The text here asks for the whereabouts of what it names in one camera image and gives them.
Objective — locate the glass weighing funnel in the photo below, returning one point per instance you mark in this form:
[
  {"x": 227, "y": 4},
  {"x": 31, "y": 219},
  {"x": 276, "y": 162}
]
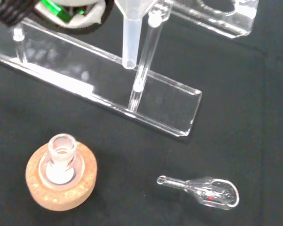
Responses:
[{"x": 209, "y": 191}]

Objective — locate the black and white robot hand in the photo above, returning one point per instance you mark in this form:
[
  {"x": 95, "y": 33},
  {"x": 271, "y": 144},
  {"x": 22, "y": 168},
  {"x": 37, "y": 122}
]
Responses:
[{"x": 82, "y": 16}]

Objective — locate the clear acrylic funnel stand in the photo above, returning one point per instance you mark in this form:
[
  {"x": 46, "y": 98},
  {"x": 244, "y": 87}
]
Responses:
[{"x": 113, "y": 77}]

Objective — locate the round-bottom glass flask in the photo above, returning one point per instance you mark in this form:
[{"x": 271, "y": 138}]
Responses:
[{"x": 61, "y": 160}]

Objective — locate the black cloth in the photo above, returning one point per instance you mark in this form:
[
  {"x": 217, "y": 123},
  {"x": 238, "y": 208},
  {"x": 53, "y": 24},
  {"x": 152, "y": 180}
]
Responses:
[{"x": 238, "y": 117}]

